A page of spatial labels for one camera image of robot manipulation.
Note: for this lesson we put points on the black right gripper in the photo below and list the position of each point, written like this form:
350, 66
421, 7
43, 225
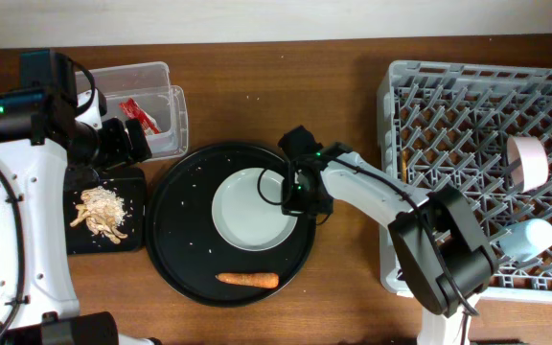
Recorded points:
288, 199

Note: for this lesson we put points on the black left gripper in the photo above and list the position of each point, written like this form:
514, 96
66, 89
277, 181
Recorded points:
123, 154

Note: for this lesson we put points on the red wrapper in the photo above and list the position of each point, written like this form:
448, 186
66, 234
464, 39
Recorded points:
134, 112

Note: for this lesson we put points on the light grey plate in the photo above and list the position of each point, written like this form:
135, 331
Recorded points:
243, 218

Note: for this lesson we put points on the food scraps and rice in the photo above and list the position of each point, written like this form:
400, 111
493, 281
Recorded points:
102, 211

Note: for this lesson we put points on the orange carrot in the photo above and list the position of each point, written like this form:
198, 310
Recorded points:
255, 280

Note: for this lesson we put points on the light blue cup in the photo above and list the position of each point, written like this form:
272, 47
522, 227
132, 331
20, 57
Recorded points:
527, 239

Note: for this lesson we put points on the pink bowl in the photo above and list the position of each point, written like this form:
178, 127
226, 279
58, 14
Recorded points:
527, 162

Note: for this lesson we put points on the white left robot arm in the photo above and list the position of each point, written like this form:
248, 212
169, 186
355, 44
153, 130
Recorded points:
43, 131

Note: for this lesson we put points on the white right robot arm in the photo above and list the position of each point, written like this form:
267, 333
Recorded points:
445, 258

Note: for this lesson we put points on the grey dishwasher rack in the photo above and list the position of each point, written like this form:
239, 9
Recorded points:
454, 120

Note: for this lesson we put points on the clear plastic bin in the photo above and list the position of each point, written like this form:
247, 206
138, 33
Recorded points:
148, 85

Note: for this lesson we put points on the black rectangular tray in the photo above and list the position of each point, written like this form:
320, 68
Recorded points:
129, 184

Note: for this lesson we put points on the round black tray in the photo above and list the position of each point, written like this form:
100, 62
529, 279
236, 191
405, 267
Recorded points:
184, 244

